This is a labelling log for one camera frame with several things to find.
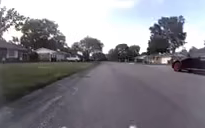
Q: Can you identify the grey asphalt road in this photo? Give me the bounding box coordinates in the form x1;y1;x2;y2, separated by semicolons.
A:
33;61;205;128

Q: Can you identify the pale low house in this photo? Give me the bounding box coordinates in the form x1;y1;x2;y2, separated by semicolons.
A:
32;47;72;63

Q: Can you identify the tall dark tree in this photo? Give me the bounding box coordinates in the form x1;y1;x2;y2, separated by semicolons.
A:
146;14;188;57

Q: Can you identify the white car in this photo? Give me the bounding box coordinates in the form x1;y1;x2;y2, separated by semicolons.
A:
66;55;82;63

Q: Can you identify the grass lawn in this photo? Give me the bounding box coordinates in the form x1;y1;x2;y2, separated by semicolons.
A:
0;61;98;109

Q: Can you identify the sparse leafy tree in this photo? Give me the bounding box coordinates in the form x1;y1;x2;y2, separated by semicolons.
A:
0;5;27;42

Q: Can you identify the dark grey house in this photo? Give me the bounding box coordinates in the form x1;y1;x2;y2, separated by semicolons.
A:
0;39;30;65

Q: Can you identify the concrete kerb gutter strip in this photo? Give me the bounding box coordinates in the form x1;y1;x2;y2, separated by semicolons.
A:
0;63;101;128

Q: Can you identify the broad dark tree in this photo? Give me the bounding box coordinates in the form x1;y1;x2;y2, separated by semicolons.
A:
19;17;68;52

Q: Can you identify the medium tree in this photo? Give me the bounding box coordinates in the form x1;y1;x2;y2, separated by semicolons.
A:
70;35;105;62

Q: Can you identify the cluster of trees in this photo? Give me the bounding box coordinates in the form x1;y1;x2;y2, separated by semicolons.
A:
106;43;142;63

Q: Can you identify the dark car with red wheel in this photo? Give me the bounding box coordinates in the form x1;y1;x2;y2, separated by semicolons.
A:
171;54;205;76

